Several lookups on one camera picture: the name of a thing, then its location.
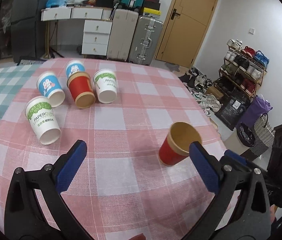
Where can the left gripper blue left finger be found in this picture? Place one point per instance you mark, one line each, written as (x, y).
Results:
(34, 206)

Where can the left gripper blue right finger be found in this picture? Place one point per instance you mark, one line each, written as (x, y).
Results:
(240, 208)

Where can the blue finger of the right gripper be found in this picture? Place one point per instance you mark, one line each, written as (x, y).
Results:
(238, 161)

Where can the red paper cup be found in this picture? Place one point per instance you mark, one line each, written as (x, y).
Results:
(79, 85)
(175, 147)

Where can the white green cup front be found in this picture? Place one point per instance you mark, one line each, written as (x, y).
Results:
(42, 120)

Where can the white green cup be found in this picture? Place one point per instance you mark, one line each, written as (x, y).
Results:
(105, 82)
(42, 120)

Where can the blue cup front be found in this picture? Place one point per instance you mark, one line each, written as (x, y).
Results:
(48, 85)

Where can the blue cup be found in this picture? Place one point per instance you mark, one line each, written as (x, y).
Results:
(73, 67)
(48, 85)

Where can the white green cup back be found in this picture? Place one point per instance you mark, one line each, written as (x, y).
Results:
(105, 82)

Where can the blue cup back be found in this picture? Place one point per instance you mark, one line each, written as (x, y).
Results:
(73, 67)

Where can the person's right hand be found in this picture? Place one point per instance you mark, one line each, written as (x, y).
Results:
(273, 209)

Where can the person's left hand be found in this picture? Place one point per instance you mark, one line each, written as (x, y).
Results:
(138, 237)

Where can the white trash bin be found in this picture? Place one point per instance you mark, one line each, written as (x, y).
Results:
(241, 141)

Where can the woven basket bag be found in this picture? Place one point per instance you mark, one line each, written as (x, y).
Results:
(264, 135)

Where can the black printed bag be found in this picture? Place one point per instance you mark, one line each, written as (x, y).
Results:
(232, 110)

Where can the purple bag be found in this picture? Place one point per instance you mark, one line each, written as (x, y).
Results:
(257, 108)

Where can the shoe rack with shoes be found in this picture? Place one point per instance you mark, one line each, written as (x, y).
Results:
(243, 70)

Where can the pink checked tablecloth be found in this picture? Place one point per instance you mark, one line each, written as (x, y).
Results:
(121, 189)

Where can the silver suitcase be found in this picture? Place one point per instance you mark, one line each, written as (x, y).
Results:
(145, 39)

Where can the teal checked tablecloth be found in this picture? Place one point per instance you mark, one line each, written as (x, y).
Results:
(11, 81)

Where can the wooden door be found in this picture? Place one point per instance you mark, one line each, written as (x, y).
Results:
(185, 28)

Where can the beige suitcase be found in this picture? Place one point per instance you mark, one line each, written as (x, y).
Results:
(122, 31)

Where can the stack of shoe boxes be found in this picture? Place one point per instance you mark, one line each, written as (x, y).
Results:
(152, 2)

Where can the white desk with drawers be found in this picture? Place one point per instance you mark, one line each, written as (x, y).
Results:
(87, 28)

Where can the blue plastic bag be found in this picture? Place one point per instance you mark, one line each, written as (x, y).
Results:
(56, 3)

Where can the black refrigerator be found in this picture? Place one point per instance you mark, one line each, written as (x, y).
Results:
(27, 29)

